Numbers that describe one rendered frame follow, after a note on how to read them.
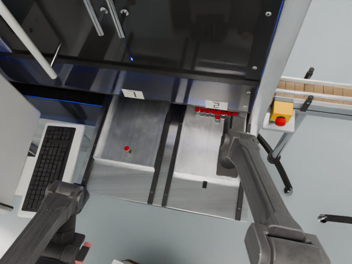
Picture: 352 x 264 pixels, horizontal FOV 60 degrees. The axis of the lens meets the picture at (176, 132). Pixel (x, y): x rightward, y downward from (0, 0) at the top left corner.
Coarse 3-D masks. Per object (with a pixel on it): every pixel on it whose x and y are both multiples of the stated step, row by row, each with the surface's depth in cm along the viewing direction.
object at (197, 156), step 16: (192, 112) 135; (240, 112) 133; (192, 128) 132; (208, 128) 131; (192, 144) 129; (208, 144) 128; (176, 160) 123; (192, 160) 126; (208, 160) 126; (192, 176) 122; (208, 176) 119; (224, 176) 122
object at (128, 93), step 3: (123, 90) 124; (126, 90) 123; (129, 90) 123; (132, 90) 122; (126, 93) 126; (129, 93) 125; (132, 93) 125; (135, 93) 124; (138, 93) 124; (141, 93) 123; (126, 96) 128; (129, 96) 128; (132, 96) 127; (138, 96) 126; (141, 96) 125; (144, 99) 127
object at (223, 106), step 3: (207, 102) 119; (210, 102) 119; (213, 102) 118; (216, 102) 118; (219, 102) 117; (222, 102) 117; (207, 105) 121; (210, 105) 121; (213, 105) 121; (219, 105) 120; (222, 105) 119; (225, 105) 119; (216, 108) 122; (219, 108) 122; (222, 108) 121; (225, 108) 121
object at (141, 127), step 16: (112, 96) 138; (112, 112) 138; (128, 112) 138; (144, 112) 137; (160, 112) 136; (112, 128) 135; (128, 128) 134; (144, 128) 134; (160, 128) 133; (112, 144) 132; (128, 144) 131; (144, 144) 131; (160, 144) 130; (112, 160) 125; (128, 160) 128; (144, 160) 128
